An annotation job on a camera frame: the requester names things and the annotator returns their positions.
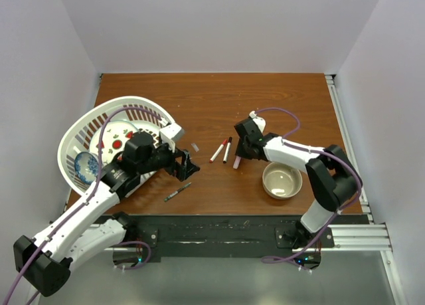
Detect green pen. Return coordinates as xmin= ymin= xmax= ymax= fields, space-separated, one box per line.
xmin=164 ymin=182 xmax=192 ymax=202

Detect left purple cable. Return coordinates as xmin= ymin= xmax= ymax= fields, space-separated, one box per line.
xmin=0 ymin=106 xmax=167 ymax=305

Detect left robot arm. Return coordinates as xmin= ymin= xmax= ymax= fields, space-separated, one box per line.
xmin=13 ymin=132 xmax=200 ymax=297

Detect clear pen cap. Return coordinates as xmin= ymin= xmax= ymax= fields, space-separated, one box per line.
xmin=191 ymin=143 xmax=199 ymax=152

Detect blue patterned bowl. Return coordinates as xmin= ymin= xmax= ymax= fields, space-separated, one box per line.
xmin=74 ymin=152 xmax=104 ymax=185

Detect pink highlighter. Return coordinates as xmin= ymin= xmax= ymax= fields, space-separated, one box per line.
xmin=233 ymin=156 xmax=241 ymax=169

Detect watermelon pattern plate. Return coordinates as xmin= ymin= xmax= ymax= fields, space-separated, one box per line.
xmin=89 ymin=120 xmax=137 ymax=166

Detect white marker red tip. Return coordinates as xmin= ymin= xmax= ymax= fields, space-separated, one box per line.
xmin=209 ymin=139 xmax=228 ymax=163

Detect beige bowl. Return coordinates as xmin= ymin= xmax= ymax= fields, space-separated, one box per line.
xmin=262 ymin=162 xmax=303 ymax=200

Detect black mounting base plate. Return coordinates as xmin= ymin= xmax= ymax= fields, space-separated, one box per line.
xmin=98 ymin=215 xmax=335 ymax=263

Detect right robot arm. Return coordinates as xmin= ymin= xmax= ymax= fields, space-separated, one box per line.
xmin=234 ymin=117 xmax=363 ymax=249

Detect white marker black tip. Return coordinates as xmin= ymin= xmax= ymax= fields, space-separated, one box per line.
xmin=222 ymin=136 xmax=232 ymax=163

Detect white laundry basket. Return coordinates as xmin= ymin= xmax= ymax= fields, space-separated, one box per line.
xmin=57 ymin=96 xmax=175 ymax=195

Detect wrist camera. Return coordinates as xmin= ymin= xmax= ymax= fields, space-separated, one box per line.
xmin=248 ymin=111 xmax=266 ymax=128
xmin=159 ymin=123 xmax=185 ymax=153

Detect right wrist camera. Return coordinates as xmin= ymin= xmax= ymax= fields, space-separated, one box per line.
xmin=248 ymin=111 xmax=266 ymax=128

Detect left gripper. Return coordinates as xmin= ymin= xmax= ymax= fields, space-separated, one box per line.
xmin=137 ymin=138 xmax=199 ymax=181

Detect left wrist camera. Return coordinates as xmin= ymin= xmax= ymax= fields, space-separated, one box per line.
xmin=159 ymin=123 xmax=185 ymax=153

